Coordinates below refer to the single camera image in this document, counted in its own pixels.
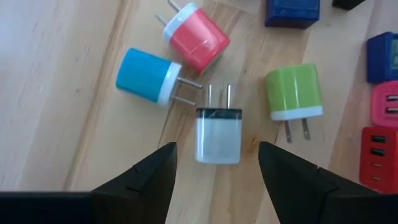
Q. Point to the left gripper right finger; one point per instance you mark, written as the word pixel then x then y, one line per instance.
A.
pixel 295 193

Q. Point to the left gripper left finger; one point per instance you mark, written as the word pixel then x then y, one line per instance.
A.
pixel 146 193

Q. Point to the white wall charger black face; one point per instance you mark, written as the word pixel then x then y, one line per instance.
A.
pixel 217 140

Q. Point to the red multi-port charger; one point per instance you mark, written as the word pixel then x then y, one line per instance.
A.
pixel 377 155

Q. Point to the green wall charger white face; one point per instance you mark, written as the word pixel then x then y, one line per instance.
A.
pixel 292 90

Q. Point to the pink usb charger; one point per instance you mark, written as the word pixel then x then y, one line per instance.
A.
pixel 385 105

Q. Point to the red wall charger white face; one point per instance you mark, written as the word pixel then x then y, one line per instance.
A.
pixel 196 40

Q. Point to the black rectangular block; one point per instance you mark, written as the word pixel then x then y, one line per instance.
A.
pixel 345 3

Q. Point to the navy digital thermometer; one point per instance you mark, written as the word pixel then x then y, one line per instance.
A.
pixel 381 59

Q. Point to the blue box charger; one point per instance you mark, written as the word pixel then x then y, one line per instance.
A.
pixel 292 12

